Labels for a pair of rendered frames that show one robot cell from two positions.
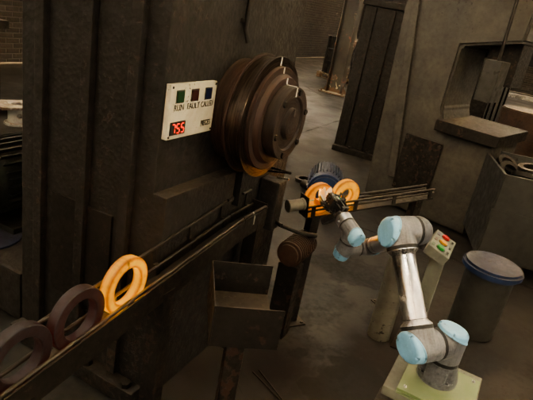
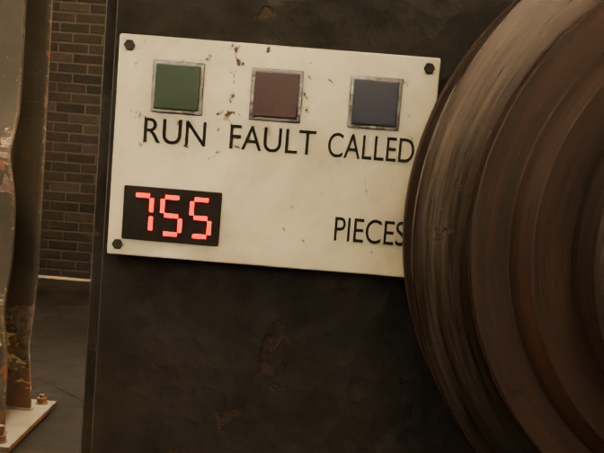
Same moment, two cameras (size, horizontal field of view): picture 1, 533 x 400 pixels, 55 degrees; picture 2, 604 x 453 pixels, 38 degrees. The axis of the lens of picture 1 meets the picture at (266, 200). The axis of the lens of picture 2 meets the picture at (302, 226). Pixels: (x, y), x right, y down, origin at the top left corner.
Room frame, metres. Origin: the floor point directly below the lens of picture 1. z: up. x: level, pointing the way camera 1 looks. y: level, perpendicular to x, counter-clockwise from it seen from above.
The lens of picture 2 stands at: (1.43, -0.37, 1.16)
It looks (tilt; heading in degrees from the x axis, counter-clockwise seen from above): 5 degrees down; 66
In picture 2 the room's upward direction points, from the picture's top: 5 degrees clockwise
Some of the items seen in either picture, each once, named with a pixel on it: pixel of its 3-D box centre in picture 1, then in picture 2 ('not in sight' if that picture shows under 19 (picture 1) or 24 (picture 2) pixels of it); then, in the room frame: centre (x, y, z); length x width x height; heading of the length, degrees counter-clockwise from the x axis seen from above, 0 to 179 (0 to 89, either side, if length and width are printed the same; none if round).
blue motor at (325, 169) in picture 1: (324, 183); not in sight; (4.18, -0.47, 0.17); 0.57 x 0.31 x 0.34; 176
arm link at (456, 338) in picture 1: (448, 341); not in sight; (1.61, -0.76, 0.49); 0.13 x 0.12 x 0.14; 117
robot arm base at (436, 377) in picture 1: (439, 366); not in sight; (1.62, -0.76, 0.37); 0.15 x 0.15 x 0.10
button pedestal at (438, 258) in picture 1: (425, 294); not in sight; (2.28, -0.88, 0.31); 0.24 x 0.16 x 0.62; 156
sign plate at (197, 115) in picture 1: (190, 109); (271, 156); (1.69, 0.31, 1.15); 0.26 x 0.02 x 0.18; 156
